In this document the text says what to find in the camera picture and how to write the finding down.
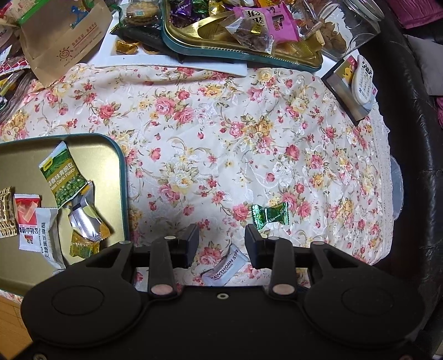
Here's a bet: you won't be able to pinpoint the white grey strip snack packet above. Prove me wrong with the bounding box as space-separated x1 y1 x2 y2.
200 244 250 288

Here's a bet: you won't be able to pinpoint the floral tablecloth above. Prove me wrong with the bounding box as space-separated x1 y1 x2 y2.
0 62 394 289

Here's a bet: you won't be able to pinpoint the white flat board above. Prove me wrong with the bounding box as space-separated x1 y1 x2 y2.
93 17 249 77

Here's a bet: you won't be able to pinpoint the silver yellow snack packet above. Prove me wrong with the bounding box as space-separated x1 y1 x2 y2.
67 179 115 242

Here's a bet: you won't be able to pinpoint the white remote control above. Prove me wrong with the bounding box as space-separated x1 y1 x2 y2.
351 55 378 107

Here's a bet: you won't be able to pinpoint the beige black patterned snack packet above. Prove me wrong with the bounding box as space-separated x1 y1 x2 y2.
0 186 19 240

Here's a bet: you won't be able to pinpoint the gold candy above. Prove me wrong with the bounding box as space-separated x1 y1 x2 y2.
68 229 102 259

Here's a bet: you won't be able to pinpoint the green candy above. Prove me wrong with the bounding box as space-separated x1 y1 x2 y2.
251 202 290 231

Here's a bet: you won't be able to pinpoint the glass jar of cookies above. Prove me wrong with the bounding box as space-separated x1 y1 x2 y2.
304 0 385 62

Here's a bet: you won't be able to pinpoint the pink cloth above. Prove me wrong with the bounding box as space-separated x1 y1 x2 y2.
390 0 443 29

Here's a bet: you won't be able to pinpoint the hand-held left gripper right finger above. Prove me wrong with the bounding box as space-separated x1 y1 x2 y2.
244 224 359 300

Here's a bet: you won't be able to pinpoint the silver box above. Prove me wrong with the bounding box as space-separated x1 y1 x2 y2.
320 56 378 127

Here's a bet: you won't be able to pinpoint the teal tin tray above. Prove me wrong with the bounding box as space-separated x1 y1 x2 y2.
0 133 131 295

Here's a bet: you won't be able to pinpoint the grey sesame snack packet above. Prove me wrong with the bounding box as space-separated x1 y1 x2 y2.
34 207 67 271

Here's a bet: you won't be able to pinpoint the clear packet of brown snack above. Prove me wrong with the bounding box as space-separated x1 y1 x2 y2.
221 15 276 55

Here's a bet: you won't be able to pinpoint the pink snack packet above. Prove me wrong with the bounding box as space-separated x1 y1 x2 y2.
231 3 302 43

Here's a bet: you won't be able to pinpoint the yellow green pea packet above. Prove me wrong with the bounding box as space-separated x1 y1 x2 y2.
38 140 88 209

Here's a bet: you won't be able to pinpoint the pile of mixed snack packets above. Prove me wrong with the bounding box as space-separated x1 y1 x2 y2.
0 27 36 115

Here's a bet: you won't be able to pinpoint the cookie pack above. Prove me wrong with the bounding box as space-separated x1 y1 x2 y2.
119 1 162 27

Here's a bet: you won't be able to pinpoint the pile of wrapped candies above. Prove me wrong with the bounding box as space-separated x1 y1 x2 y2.
168 0 236 29

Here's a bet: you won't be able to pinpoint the teal gold tin of sweets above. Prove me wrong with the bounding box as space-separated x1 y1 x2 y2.
161 0 325 72

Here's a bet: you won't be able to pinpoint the red white snack packet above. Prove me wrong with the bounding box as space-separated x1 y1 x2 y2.
13 193 42 252

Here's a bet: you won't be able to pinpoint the gold foil chocolates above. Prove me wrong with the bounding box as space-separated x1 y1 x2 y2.
115 39 161 56

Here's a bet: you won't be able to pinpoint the kraft paper bag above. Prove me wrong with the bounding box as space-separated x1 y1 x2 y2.
19 0 114 89

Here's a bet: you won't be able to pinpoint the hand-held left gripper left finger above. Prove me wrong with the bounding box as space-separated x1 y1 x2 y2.
81 223 200 300

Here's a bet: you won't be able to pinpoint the black leather sofa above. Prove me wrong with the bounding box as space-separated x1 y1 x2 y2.
360 0 443 314

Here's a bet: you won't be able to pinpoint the grey cushion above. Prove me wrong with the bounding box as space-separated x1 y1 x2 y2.
404 34 443 96

